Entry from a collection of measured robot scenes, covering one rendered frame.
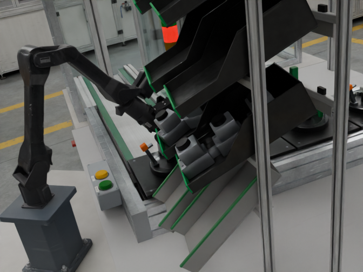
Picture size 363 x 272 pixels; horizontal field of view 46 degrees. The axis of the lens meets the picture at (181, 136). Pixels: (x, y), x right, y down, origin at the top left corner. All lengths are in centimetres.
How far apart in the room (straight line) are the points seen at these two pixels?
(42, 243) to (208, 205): 44
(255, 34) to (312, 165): 76
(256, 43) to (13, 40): 593
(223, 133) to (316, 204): 57
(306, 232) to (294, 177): 22
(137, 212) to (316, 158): 58
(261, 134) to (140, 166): 69
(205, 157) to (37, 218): 47
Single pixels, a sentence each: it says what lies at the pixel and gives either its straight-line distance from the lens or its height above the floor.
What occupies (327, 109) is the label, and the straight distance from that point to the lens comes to 90.
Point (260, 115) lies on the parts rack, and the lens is 74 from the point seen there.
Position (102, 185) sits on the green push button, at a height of 97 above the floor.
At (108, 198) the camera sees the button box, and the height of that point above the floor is 94.
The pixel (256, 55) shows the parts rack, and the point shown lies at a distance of 70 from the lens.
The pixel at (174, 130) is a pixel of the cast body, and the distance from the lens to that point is 97.
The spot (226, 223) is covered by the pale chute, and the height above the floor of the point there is 110.
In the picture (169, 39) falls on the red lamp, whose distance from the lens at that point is 139.
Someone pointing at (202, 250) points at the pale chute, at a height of 105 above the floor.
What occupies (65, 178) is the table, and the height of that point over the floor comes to 86.
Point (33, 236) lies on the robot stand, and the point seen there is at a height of 100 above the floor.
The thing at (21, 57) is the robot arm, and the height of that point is 142.
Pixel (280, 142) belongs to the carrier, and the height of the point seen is 97.
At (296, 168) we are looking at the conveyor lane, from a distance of 136.
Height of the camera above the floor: 166
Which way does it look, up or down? 27 degrees down
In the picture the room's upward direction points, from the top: 9 degrees counter-clockwise
